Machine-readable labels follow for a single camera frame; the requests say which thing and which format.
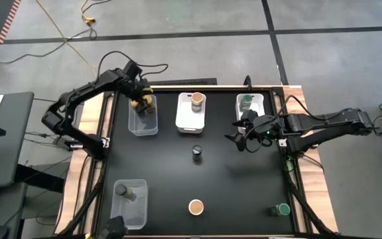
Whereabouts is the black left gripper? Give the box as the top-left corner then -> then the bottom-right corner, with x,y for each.
121,74 -> 157,114

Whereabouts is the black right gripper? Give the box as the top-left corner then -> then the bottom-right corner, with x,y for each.
224,109 -> 288,153

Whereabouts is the green-lid spice jar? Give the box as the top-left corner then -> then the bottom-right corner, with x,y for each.
239,94 -> 255,113
270,202 -> 292,217

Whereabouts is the black-lid spice jar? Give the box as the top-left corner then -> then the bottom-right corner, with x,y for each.
191,144 -> 203,163
114,184 -> 137,202

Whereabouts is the tan-lid spice jar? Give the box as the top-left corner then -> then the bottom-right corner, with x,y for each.
190,92 -> 206,113
188,199 -> 205,216

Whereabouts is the clear plastic bin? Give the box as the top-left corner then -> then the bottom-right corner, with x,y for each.
109,179 -> 149,231
127,94 -> 159,137

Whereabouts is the white plastic bin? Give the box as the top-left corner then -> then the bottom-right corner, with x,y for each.
235,93 -> 266,134
175,92 -> 207,134

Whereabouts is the black ribbed bar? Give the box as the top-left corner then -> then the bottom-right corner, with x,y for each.
149,78 -> 218,86

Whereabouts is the grey desk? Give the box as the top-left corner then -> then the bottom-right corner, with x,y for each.
0,92 -> 35,192

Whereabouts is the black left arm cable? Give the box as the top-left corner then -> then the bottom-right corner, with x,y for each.
97,50 -> 169,80

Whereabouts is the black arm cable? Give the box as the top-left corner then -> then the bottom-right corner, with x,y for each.
243,95 -> 324,154
97,50 -> 169,80

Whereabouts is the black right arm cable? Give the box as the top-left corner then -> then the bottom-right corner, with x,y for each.
243,95 -> 324,154

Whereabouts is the long yellow floor cable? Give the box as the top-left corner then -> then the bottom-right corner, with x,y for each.
34,0 -> 97,77

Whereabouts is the yellow cable with plug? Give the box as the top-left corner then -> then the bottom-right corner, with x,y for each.
80,0 -> 96,25

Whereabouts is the black floor cable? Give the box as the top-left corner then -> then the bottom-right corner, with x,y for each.
0,19 -> 112,64

